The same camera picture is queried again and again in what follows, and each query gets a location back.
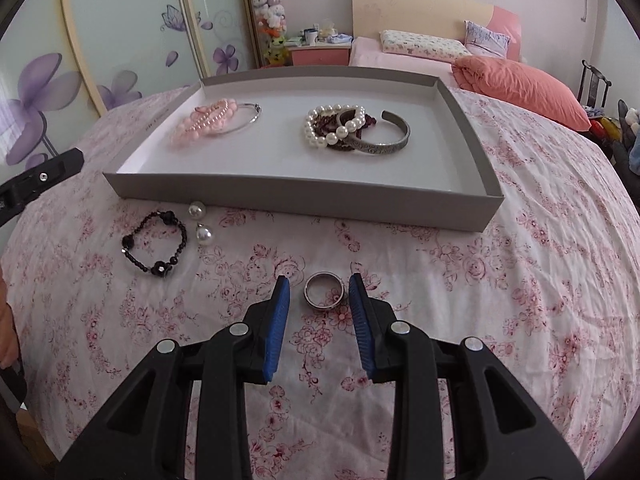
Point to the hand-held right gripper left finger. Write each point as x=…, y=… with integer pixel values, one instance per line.
x=277, y=330

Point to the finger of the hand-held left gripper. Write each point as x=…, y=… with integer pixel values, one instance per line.
x=45, y=174

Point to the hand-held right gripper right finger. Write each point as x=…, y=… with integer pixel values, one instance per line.
x=362, y=330

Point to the pearl earring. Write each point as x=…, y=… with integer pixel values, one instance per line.
x=205, y=236
x=197, y=210

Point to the grey cardboard box tray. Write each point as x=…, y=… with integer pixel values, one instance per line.
x=280, y=170

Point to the thin silver bangle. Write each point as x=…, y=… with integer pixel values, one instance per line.
x=255, y=116

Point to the person's left forearm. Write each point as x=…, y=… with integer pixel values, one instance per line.
x=6, y=330

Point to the pink floral tablecloth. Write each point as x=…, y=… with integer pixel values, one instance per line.
x=450, y=285

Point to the floral sliding door wardrobe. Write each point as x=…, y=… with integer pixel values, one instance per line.
x=125, y=20

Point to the pink white nightstand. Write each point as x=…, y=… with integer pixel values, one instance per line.
x=320, y=55

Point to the plush toy display tube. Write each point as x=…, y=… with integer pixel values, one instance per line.
x=270, y=10

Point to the floral print pillow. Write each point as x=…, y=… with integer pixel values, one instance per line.
x=425, y=45

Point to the blue white packet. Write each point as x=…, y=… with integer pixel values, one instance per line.
x=340, y=37

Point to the orange quilt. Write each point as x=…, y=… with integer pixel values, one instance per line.
x=525, y=85

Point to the black office chair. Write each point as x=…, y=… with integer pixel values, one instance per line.
x=622, y=155

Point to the purple print pillow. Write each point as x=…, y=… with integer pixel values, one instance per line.
x=485, y=40

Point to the colourful toy pile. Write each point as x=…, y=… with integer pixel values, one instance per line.
x=602, y=125

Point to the blue plush garment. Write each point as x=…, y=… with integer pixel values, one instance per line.
x=635, y=157

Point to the beige pink bed headboard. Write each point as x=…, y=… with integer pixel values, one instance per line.
x=400, y=5

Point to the dark wooden chair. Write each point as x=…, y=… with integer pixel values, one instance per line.
x=592, y=80

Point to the air conditioner pipe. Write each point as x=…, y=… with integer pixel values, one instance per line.
x=584, y=5

